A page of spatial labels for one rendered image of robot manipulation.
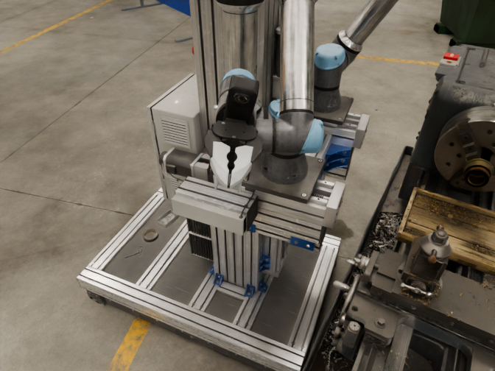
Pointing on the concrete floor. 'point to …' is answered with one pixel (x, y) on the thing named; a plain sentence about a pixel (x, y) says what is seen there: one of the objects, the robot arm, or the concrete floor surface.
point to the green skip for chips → (468, 22)
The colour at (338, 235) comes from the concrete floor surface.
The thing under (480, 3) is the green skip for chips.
